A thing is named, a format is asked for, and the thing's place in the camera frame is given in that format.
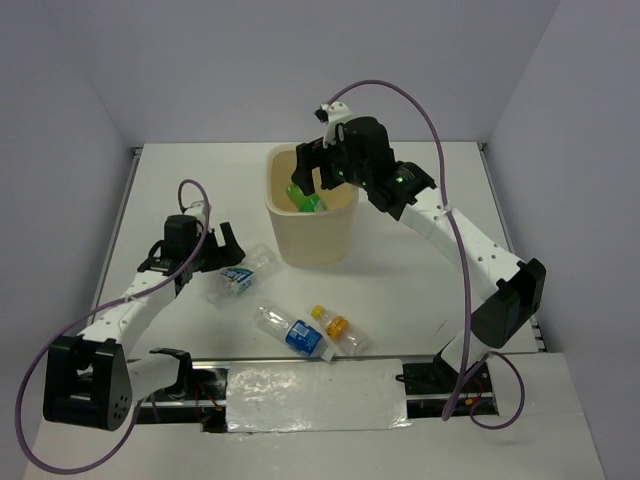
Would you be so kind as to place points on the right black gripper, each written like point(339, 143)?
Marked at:
point(308, 156)

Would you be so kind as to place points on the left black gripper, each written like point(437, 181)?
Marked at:
point(224, 256)

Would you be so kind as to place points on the clear bottle green-blue label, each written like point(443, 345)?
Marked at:
point(230, 283)

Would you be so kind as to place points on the green plastic bottle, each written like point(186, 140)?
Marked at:
point(305, 203)

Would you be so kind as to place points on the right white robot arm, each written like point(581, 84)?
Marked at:
point(510, 289)

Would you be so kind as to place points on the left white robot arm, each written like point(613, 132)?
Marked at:
point(90, 381)

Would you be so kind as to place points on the cream plastic waste bin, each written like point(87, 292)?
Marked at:
point(307, 239)

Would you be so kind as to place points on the clear bottle blue label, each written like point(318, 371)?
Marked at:
point(296, 334)

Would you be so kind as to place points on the clear bottle yellow cap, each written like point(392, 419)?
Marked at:
point(350, 340)

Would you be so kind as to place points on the silver foil tape sheet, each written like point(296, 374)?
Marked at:
point(309, 396)

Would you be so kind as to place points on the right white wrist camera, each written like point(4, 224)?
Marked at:
point(331, 115)

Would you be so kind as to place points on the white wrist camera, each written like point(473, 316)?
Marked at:
point(331, 115)
point(200, 211)

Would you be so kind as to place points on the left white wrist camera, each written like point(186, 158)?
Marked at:
point(200, 211)

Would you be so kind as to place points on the right aluminium table rail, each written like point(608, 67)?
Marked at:
point(533, 321)

